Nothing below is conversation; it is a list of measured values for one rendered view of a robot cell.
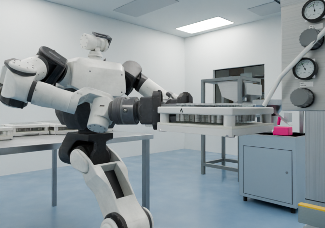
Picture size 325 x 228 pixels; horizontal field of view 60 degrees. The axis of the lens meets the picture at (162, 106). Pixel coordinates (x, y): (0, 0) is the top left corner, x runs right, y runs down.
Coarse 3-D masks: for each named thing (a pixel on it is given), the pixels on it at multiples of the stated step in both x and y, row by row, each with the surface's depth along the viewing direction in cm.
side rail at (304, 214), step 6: (300, 210) 52; (306, 210) 51; (312, 210) 50; (318, 210) 50; (300, 216) 52; (306, 216) 51; (312, 216) 50; (318, 216) 50; (324, 216) 49; (300, 222) 52; (306, 222) 51; (312, 222) 50; (318, 222) 50; (324, 222) 49
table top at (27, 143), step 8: (16, 136) 184; (24, 136) 184; (32, 136) 184; (40, 136) 184; (48, 136) 184; (56, 136) 184; (64, 136) 184; (120, 136) 184; (128, 136) 186; (136, 136) 191; (144, 136) 196; (152, 136) 202; (0, 144) 142; (8, 144) 142; (16, 144) 142; (24, 144) 142; (32, 144) 142; (40, 144) 143; (48, 144) 147; (56, 144) 150; (0, 152) 130; (8, 152) 132; (16, 152) 135; (24, 152) 138
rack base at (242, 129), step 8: (160, 128) 81; (168, 128) 79; (176, 128) 77; (184, 128) 75; (192, 128) 73; (200, 128) 72; (208, 128) 70; (216, 128) 68; (224, 128) 67; (232, 128) 66; (240, 128) 69; (248, 128) 72; (256, 128) 75; (264, 128) 78; (272, 128) 83; (224, 136) 67; (232, 136) 66
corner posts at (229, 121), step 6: (162, 114) 81; (168, 114) 82; (264, 114) 82; (270, 114) 82; (162, 120) 81; (168, 120) 82; (228, 120) 67; (234, 120) 67; (264, 120) 82; (270, 120) 82; (228, 126) 67; (234, 126) 67
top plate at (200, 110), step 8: (160, 112) 81; (168, 112) 79; (176, 112) 77; (184, 112) 75; (192, 112) 73; (200, 112) 72; (208, 112) 70; (216, 112) 68; (224, 112) 67; (232, 112) 66; (240, 112) 69; (248, 112) 71; (256, 112) 75; (264, 112) 78; (272, 112) 83
